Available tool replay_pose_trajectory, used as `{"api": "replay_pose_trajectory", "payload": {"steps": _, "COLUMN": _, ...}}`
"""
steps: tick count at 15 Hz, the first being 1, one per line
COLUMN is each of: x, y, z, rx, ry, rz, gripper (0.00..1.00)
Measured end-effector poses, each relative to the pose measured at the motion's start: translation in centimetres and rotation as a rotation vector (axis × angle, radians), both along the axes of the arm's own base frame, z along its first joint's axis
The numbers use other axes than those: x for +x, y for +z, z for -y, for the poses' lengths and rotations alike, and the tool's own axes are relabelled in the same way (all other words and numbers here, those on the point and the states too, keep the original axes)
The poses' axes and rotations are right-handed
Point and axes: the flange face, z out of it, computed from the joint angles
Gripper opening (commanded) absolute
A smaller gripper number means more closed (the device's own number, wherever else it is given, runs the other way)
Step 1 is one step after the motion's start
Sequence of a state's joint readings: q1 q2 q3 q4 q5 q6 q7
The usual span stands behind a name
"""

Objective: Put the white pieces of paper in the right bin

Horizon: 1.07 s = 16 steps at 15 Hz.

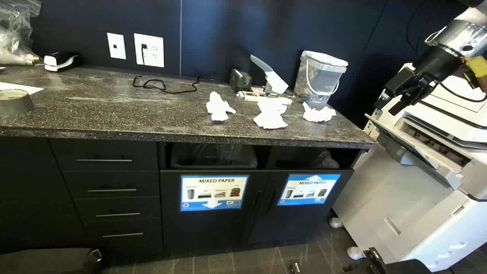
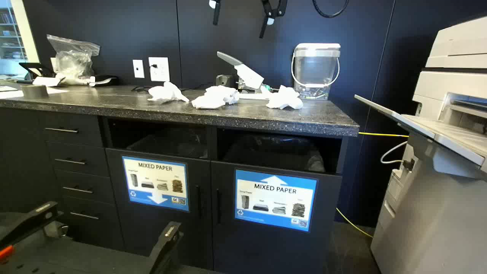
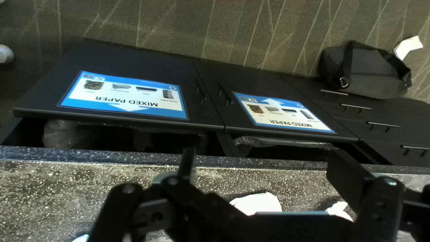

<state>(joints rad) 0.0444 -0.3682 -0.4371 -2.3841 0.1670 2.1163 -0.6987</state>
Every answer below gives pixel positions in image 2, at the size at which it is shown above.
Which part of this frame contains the black recycling bin lid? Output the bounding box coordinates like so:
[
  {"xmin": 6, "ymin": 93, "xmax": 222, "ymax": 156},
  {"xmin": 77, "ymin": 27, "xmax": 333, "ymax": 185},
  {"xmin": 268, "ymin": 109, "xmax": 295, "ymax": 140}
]
[{"xmin": 0, "ymin": 82, "xmax": 362, "ymax": 274}]

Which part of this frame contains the clear plastic bucket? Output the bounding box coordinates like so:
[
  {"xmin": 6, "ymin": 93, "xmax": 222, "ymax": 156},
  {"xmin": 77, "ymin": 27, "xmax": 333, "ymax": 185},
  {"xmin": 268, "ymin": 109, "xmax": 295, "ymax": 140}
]
[{"xmin": 289, "ymin": 41, "xmax": 342, "ymax": 102}]

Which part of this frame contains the clear plastic bag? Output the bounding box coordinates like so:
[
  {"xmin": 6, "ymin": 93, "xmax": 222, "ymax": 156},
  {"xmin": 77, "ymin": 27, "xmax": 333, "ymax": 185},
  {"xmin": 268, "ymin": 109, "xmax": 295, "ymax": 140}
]
[{"xmin": 45, "ymin": 33, "xmax": 102, "ymax": 85}]

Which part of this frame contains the mixed paper sign down arrow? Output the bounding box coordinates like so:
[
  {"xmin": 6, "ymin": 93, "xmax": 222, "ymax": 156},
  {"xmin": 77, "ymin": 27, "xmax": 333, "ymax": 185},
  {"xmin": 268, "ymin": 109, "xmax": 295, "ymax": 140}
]
[{"xmin": 122, "ymin": 153, "xmax": 190, "ymax": 213}]

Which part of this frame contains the mixed paper sign up arrow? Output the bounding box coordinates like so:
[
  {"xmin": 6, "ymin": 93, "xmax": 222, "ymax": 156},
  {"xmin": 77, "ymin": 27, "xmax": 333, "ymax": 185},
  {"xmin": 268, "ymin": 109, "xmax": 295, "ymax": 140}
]
[{"xmin": 233, "ymin": 169, "xmax": 318, "ymax": 233}]

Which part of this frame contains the black stand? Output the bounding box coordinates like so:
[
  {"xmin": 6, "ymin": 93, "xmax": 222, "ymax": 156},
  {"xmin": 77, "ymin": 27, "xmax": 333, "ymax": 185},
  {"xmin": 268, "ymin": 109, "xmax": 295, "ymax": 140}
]
[{"xmin": 18, "ymin": 61, "xmax": 58, "ymax": 85}]

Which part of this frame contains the flat white paper sheet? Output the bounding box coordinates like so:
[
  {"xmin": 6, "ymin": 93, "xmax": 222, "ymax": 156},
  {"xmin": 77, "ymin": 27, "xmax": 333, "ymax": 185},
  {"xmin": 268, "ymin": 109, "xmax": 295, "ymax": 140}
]
[{"xmin": 0, "ymin": 83, "xmax": 26, "ymax": 100}]

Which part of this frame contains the large white printer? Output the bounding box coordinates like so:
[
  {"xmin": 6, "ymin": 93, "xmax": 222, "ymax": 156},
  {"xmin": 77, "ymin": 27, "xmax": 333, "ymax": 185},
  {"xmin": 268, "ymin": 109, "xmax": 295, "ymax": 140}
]
[{"xmin": 354, "ymin": 13, "xmax": 487, "ymax": 274}]

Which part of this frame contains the black robot cable with connector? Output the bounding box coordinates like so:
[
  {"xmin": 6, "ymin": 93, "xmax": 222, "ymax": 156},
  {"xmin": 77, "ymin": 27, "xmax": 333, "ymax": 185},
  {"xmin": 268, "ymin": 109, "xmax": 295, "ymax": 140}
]
[{"xmin": 310, "ymin": 0, "xmax": 351, "ymax": 19}]

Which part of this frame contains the large white wall outlet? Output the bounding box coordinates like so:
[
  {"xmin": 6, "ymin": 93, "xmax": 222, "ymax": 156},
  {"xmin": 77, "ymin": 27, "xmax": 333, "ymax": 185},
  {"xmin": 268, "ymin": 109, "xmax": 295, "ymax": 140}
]
[{"xmin": 147, "ymin": 55, "xmax": 172, "ymax": 83}]

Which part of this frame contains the small white wall plate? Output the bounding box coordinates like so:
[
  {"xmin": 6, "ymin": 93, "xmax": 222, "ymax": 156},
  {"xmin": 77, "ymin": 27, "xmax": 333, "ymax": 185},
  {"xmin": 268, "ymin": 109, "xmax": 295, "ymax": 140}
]
[{"xmin": 131, "ymin": 58, "xmax": 146, "ymax": 80}]

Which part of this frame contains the yellow cable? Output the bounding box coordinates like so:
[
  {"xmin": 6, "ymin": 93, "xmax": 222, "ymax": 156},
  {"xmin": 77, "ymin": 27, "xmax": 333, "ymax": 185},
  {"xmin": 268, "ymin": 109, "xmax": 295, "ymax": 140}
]
[{"xmin": 333, "ymin": 129, "xmax": 411, "ymax": 240}]

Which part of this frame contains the white cable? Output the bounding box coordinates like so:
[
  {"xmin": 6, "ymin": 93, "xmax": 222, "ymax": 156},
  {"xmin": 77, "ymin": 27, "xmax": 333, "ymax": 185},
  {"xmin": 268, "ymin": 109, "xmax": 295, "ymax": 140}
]
[{"xmin": 379, "ymin": 140, "xmax": 409, "ymax": 166}]

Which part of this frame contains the white window frame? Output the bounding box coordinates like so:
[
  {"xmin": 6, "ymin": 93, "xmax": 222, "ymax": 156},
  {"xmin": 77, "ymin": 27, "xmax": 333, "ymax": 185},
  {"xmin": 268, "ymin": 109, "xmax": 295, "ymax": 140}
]
[{"xmin": 0, "ymin": 0, "xmax": 41, "ymax": 79}]

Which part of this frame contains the silver drawer handle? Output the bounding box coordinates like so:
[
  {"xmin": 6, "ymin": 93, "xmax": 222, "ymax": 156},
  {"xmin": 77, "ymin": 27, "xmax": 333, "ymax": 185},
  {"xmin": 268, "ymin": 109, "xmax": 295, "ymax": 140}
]
[
  {"xmin": 61, "ymin": 184, "xmax": 94, "ymax": 195},
  {"xmin": 53, "ymin": 156, "xmax": 88, "ymax": 167},
  {"xmin": 42, "ymin": 125, "xmax": 80, "ymax": 135},
  {"xmin": 68, "ymin": 210, "xmax": 102, "ymax": 220}
]

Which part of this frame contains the dark perforated base plate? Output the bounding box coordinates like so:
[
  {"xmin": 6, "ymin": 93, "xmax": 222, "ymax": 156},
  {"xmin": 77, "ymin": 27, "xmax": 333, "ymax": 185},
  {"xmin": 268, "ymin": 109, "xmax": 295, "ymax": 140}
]
[{"xmin": 0, "ymin": 210, "xmax": 169, "ymax": 274}]

